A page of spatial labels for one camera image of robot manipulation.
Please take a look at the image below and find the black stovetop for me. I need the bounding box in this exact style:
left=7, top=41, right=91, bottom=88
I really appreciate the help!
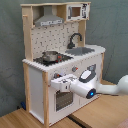
left=34, top=54, right=70, bottom=66

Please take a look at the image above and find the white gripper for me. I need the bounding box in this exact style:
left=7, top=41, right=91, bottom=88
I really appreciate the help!
left=51, top=75, right=76, bottom=91

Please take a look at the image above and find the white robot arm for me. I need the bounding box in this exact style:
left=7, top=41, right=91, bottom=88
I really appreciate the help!
left=51, top=70, right=128, bottom=99

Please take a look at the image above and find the white toy microwave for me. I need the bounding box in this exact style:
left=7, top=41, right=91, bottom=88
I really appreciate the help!
left=66, top=3, right=90, bottom=21

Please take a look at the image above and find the grey range hood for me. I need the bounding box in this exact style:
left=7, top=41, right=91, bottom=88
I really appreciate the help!
left=35, top=6, right=64, bottom=27

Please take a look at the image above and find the small silver pot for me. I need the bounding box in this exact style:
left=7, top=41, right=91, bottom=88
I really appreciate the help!
left=42, top=51, right=58, bottom=62

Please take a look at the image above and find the wooden toy kitchen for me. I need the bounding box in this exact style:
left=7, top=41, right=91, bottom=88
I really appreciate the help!
left=22, top=2, right=105, bottom=128

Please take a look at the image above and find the black curved faucet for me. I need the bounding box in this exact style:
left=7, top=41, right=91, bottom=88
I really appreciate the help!
left=67, top=32, right=83, bottom=50

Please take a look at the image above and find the oven door with window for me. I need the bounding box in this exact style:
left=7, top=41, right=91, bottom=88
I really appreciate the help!
left=55, top=91, right=73, bottom=111

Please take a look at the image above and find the red oven knob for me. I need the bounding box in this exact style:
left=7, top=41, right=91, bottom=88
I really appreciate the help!
left=54, top=73, right=62, bottom=79
left=72, top=66, right=78, bottom=72

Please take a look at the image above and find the grey sink basin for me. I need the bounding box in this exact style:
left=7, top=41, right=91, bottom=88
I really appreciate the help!
left=66, top=47, right=94, bottom=56

